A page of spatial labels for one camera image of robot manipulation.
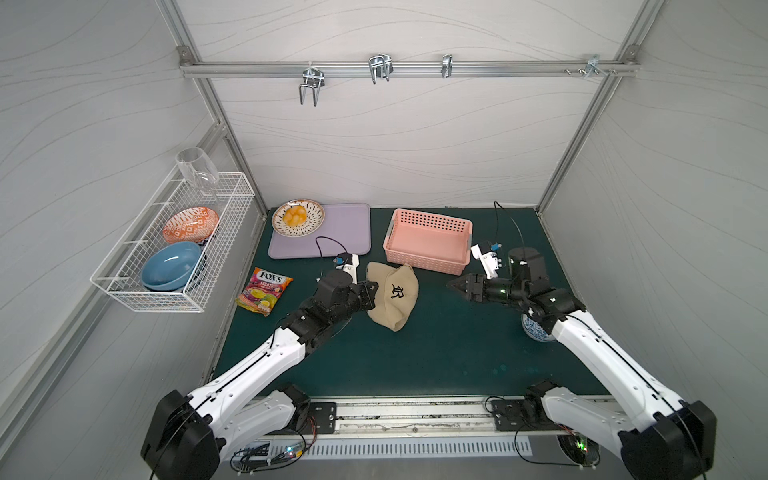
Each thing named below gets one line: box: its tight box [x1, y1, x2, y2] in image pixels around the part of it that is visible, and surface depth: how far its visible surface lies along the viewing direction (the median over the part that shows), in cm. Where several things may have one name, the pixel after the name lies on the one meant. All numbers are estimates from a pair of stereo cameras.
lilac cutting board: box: [268, 203, 372, 259], surface depth 113 cm
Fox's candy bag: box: [235, 267, 294, 317], surface depth 97 cm
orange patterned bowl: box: [162, 206, 219, 244], surface depth 72 cm
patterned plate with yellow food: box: [271, 199, 325, 238], surface depth 117 cm
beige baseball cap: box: [366, 261, 419, 332], surface depth 84 cm
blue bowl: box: [141, 241, 201, 292], surface depth 62 cm
